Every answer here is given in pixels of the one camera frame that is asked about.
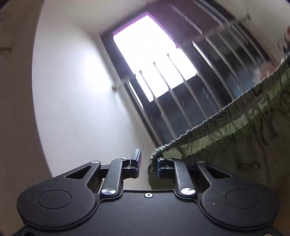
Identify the dark framed window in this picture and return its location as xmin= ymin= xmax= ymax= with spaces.
xmin=101 ymin=1 xmax=275 ymax=147

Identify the green patterned garment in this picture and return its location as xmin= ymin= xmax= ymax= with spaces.
xmin=148 ymin=56 xmax=289 ymax=193

